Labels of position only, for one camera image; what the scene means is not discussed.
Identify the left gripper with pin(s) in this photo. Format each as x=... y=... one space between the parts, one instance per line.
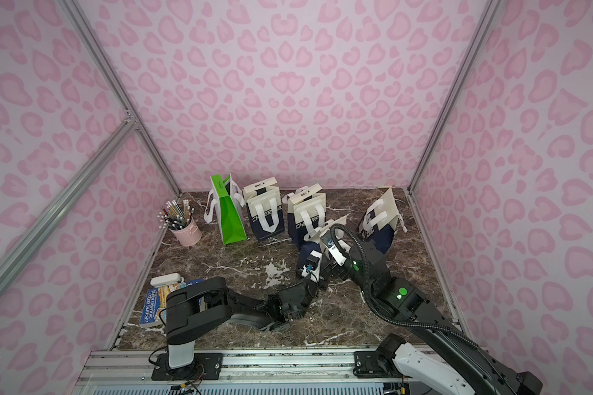
x=301 y=292

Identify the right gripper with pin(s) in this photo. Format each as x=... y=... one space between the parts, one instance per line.
x=324 y=264

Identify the beige navy bag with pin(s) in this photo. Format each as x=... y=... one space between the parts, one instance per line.
x=265 y=208
x=381 y=222
x=306 y=213
x=313 y=242

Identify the green white takeout bag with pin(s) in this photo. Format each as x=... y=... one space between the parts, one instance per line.
x=224 y=206

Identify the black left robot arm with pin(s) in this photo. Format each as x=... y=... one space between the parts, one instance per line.
x=193 y=311

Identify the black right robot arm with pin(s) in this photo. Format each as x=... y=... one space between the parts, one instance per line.
x=463 y=367

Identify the white small box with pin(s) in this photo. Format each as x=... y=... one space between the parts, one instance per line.
x=166 y=280

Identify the illustrated paperback book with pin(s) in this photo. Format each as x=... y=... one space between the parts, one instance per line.
x=155 y=301

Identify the pink pencil cup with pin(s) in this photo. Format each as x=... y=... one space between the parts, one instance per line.
x=178 y=218

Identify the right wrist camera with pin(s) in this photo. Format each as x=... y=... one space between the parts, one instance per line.
x=334 y=248

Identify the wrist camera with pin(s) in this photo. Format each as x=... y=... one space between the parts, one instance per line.
x=334 y=248
x=312 y=267

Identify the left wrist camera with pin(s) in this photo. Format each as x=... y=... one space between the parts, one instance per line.
x=312 y=267

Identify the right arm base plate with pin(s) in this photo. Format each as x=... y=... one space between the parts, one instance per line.
x=378 y=364

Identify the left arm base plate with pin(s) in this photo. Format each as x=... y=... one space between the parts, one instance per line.
x=205 y=366

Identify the aluminium frame rail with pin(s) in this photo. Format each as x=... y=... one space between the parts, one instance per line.
x=14 y=261

